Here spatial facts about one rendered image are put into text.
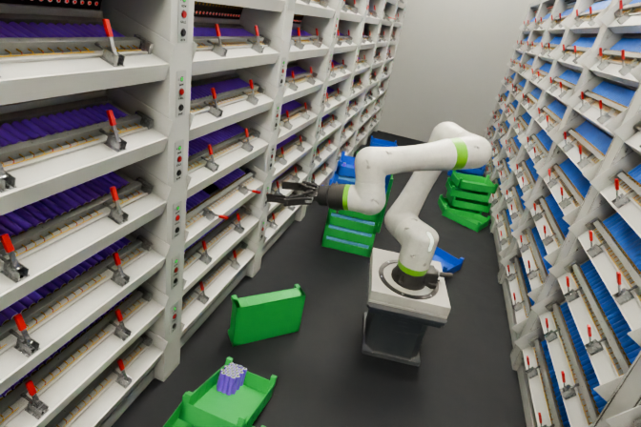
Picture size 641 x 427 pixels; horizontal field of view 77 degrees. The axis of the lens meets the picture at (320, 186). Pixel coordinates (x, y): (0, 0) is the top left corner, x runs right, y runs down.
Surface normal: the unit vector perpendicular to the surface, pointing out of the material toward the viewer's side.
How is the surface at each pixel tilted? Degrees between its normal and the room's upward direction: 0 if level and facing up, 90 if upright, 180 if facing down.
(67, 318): 17
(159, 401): 0
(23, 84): 107
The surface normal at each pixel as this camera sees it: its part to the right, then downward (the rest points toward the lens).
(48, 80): 0.85, 0.52
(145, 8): -0.30, 0.33
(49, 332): 0.43, -0.79
